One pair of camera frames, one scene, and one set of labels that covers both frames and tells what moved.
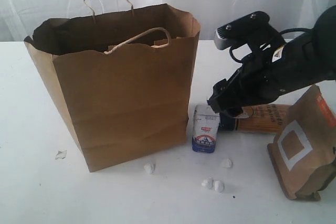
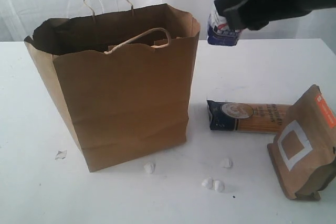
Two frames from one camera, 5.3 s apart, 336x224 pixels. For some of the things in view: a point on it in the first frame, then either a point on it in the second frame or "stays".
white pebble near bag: (149, 168) stays
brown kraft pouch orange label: (303, 154) stays
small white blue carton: (206, 123) → (219, 32)
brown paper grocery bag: (121, 80) stays
